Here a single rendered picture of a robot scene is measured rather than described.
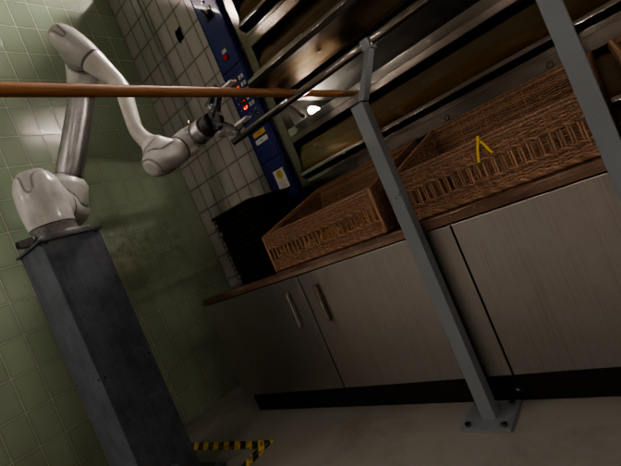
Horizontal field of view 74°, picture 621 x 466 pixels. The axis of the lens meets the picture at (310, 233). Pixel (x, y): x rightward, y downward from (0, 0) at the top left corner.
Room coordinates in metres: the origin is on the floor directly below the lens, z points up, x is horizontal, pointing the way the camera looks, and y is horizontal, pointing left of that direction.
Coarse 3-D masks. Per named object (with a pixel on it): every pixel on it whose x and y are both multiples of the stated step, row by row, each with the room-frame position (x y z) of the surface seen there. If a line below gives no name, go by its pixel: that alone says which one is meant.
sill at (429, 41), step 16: (480, 0) 1.42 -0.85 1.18; (496, 0) 1.39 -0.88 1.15; (464, 16) 1.46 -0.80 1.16; (432, 32) 1.53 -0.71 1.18; (448, 32) 1.50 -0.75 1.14; (416, 48) 1.58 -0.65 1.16; (400, 64) 1.63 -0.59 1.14; (352, 96) 1.79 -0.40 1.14; (320, 112) 1.90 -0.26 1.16; (304, 128) 1.98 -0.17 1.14
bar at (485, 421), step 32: (416, 0) 1.19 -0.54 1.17; (544, 0) 0.83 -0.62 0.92; (384, 32) 1.27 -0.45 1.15; (576, 32) 0.82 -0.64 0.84; (576, 64) 0.83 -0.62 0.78; (288, 96) 1.53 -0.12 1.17; (576, 96) 0.84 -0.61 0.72; (256, 128) 1.67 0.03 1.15; (608, 128) 0.82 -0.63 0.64; (384, 160) 1.12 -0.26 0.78; (608, 160) 0.83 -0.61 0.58; (416, 224) 1.13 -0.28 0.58; (416, 256) 1.14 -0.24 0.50; (448, 320) 1.13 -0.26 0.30; (480, 384) 1.12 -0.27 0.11; (480, 416) 1.16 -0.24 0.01; (512, 416) 1.10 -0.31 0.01
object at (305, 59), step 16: (352, 0) 1.53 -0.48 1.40; (368, 0) 1.54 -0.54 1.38; (384, 0) 1.57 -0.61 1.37; (400, 0) 1.60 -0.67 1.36; (336, 16) 1.58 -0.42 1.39; (352, 16) 1.60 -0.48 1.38; (368, 16) 1.63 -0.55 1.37; (320, 32) 1.65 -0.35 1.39; (336, 32) 1.68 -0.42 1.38; (352, 32) 1.71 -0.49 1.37; (304, 48) 1.72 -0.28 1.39; (336, 48) 1.80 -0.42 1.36; (288, 64) 1.81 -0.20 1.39; (304, 64) 1.84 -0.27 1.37; (320, 64) 1.88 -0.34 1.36; (256, 80) 1.89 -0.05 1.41; (272, 80) 1.90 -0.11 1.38; (288, 80) 1.95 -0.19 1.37
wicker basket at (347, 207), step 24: (408, 144) 1.58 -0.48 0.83; (360, 168) 1.81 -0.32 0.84; (312, 192) 1.94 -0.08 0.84; (336, 192) 1.91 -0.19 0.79; (360, 192) 1.30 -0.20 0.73; (384, 192) 1.35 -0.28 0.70; (288, 216) 1.77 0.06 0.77; (312, 216) 1.45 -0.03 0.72; (336, 216) 1.38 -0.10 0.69; (360, 216) 1.33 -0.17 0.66; (384, 216) 1.30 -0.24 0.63; (264, 240) 1.64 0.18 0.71; (288, 240) 1.55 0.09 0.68; (336, 240) 1.41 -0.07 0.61; (360, 240) 1.35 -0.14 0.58; (288, 264) 1.59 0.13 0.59
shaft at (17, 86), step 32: (0, 96) 0.82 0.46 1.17; (32, 96) 0.87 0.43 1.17; (64, 96) 0.92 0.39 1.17; (96, 96) 0.98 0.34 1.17; (128, 96) 1.04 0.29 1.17; (160, 96) 1.11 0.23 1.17; (192, 96) 1.20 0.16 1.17; (224, 96) 1.30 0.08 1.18; (256, 96) 1.42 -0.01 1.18; (320, 96) 1.73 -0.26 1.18
